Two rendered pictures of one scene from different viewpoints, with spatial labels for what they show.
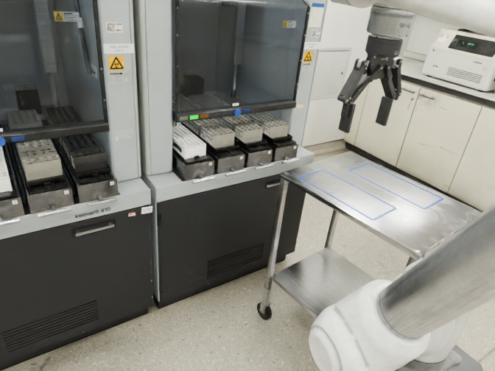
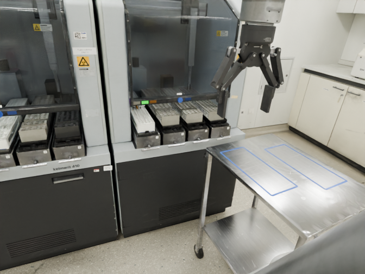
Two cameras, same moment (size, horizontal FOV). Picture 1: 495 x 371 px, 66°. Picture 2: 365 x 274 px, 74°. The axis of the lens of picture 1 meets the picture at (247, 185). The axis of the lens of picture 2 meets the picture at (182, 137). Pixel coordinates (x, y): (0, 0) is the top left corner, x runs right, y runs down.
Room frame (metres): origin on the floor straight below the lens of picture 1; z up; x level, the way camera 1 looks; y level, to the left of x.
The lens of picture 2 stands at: (0.29, -0.26, 1.42)
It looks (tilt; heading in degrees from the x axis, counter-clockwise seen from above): 27 degrees down; 14
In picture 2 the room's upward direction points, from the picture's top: 3 degrees clockwise
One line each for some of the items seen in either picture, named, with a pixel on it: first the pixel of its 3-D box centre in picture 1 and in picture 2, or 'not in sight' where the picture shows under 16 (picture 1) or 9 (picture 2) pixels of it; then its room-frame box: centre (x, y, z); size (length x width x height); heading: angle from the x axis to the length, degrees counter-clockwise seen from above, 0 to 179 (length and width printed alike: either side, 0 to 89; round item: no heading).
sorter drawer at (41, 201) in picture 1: (36, 160); (42, 128); (1.31, 0.84, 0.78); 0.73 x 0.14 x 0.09; 36
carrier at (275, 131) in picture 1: (277, 131); (215, 114); (1.72, -0.12, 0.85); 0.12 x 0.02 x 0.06; 125
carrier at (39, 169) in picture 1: (43, 168); (33, 134); (1.12, 0.70, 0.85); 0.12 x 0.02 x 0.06; 127
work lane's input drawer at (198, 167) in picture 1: (168, 140); (137, 118); (1.64, 0.39, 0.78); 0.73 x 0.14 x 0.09; 36
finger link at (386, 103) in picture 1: (384, 111); (266, 99); (0.95, -0.33, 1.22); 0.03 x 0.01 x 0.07; 36
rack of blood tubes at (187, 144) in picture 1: (180, 140); (140, 118); (1.53, 0.31, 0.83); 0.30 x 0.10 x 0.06; 36
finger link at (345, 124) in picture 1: (346, 117); (222, 103); (0.87, -0.22, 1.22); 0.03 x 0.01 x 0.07; 36
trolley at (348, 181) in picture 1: (353, 272); (266, 234); (1.27, -0.50, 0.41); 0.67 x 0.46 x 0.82; 42
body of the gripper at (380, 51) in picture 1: (380, 57); (255, 45); (0.91, -0.27, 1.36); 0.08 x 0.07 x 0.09; 126
